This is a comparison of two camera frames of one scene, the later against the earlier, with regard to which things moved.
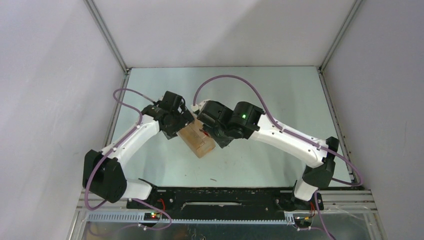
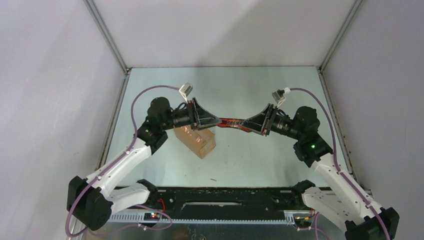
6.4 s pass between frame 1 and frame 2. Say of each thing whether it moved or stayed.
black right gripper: moved
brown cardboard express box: stayed
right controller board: stayed
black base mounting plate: stayed
